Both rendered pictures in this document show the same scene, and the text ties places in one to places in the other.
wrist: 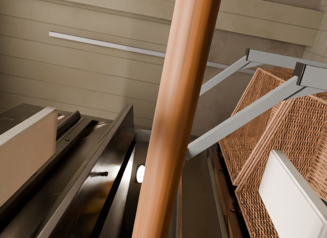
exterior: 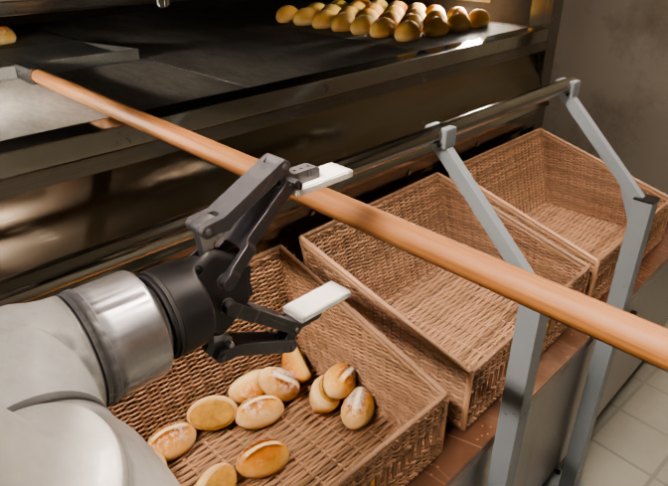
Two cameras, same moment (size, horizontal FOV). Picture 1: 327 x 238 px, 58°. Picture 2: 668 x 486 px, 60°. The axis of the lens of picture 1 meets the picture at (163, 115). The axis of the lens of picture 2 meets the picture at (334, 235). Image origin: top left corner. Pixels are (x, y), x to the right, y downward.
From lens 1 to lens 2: 0.45 m
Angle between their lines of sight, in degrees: 39
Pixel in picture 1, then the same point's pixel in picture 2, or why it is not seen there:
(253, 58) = (635, 210)
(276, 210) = (315, 293)
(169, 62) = (404, 231)
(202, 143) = (453, 168)
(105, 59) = not seen: outside the picture
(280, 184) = (327, 297)
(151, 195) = (329, 206)
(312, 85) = not seen: hidden behind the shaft
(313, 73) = not seen: hidden behind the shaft
